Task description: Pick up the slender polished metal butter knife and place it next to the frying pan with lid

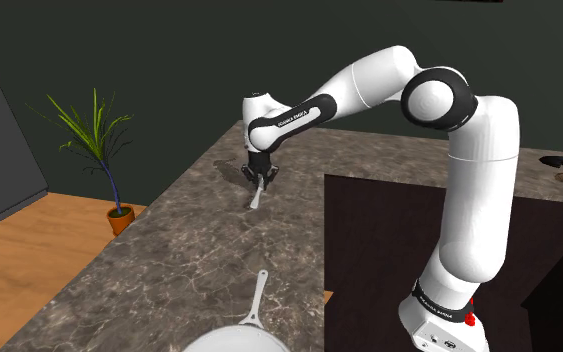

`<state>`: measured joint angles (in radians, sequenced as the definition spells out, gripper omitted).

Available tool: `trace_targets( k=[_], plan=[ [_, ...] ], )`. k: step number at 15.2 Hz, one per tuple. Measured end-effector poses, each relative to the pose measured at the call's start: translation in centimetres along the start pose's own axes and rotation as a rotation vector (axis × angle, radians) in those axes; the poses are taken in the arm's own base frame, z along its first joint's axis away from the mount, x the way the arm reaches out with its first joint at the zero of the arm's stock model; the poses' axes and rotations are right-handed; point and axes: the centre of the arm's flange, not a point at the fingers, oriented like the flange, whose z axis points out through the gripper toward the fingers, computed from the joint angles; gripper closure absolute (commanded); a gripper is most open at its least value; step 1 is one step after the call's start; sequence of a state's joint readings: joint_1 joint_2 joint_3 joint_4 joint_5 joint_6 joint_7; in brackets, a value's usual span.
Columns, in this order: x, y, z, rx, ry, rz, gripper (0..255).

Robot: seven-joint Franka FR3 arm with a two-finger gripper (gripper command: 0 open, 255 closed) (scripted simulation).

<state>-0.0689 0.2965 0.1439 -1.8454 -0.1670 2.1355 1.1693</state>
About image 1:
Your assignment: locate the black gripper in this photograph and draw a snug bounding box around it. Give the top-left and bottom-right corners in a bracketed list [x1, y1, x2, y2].
[240, 151, 280, 191]

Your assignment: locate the white utensil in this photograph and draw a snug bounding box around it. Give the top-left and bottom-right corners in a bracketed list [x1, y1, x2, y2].
[249, 175, 266, 211]

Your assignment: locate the white frying pan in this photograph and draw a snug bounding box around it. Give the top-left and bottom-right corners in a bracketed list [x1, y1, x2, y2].
[181, 269, 292, 352]

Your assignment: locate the dark brown robot stand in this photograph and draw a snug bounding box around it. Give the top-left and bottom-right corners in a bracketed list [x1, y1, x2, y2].
[323, 173, 563, 352]

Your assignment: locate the green plant in orange pot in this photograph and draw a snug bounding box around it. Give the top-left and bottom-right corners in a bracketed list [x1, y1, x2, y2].
[25, 88, 136, 237]

